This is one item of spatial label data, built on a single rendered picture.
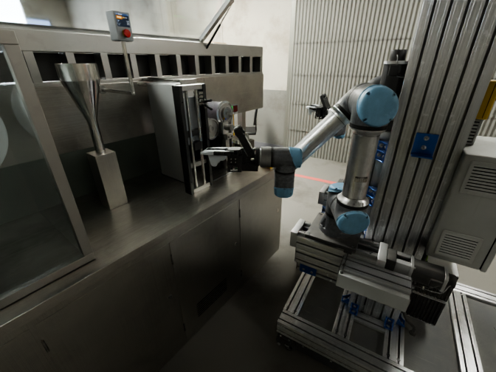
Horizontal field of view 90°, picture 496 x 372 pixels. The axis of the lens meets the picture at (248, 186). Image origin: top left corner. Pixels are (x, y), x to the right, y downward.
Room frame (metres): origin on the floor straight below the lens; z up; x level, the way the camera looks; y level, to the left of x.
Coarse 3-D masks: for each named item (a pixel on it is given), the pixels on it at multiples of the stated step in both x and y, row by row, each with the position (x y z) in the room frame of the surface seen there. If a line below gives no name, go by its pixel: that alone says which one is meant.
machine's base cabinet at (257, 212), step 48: (192, 240) 0.98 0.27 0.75; (240, 240) 1.27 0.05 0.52; (96, 288) 0.64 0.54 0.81; (144, 288) 0.76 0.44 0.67; (192, 288) 0.95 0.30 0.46; (240, 288) 1.26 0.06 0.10; (48, 336) 0.51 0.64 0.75; (96, 336) 0.60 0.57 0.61; (144, 336) 0.72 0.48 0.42; (192, 336) 0.92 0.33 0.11
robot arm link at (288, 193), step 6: (276, 174) 0.85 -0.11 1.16; (282, 174) 0.83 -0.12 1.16; (288, 174) 0.83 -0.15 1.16; (276, 180) 0.85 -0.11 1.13; (282, 180) 0.83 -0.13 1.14; (288, 180) 0.83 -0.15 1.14; (276, 186) 0.85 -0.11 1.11; (282, 186) 0.83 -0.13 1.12; (288, 186) 0.83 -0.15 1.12; (276, 192) 0.85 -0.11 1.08; (282, 192) 0.83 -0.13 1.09; (288, 192) 0.83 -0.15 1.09
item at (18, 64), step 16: (0, 32) 0.67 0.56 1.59; (16, 48) 0.68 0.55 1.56; (16, 64) 0.68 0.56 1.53; (16, 80) 0.67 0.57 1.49; (32, 96) 0.68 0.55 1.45; (32, 112) 0.67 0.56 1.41; (48, 128) 0.69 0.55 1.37; (48, 144) 0.68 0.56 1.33; (48, 160) 0.67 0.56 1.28; (64, 176) 0.69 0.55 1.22; (64, 192) 0.68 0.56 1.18; (80, 224) 0.68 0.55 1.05; (80, 240) 0.67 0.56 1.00; (80, 256) 0.67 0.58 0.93; (64, 272) 0.61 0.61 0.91; (32, 288) 0.55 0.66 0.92; (0, 304) 0.49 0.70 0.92
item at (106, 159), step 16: (96, 80) 1.07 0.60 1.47; (80, 96) 1.03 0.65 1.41; (96, 96) 1.08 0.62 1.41; (96, 112) 1.08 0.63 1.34; (96, 128) 1.07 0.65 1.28; (96, 144) 1.07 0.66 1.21; (96, 160) 1.02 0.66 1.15; (112, 160) 1.08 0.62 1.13; (96, 176) 1.05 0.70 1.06; (112, 176) 1.06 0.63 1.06; (112, 192) 1.05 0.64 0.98; (112, 208) 1.03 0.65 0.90
